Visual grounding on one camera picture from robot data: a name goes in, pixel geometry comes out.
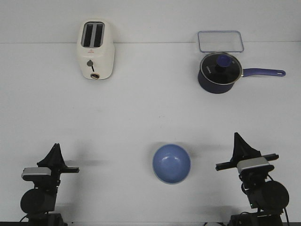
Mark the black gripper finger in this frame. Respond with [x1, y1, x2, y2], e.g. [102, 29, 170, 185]
[231, 132, 240, 162]
[238, 134, 261, 159]
[37, 143, 58, 167]
[56, 143, 67, 168]

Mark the blue bowl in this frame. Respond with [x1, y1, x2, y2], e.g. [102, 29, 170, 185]
[152, 144, 191, 184]

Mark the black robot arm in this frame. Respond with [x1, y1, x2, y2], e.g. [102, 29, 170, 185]
[20, 143, 79, 226]
[215, 132, 289, 226]

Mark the dark blue saucepan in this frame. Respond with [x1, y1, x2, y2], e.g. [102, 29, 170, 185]
[198, 68, 286, 94]

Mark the glass pot lid blue knob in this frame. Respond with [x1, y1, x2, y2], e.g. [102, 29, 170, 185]
[200, 52, 243, 79]

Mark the white two-slot toaster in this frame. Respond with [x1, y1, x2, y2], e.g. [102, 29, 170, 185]
[76, 18, 115, 80]

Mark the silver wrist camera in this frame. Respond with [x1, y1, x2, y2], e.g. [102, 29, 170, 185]
[237, 157, 270, 174]
[21, 167, 51, 182]

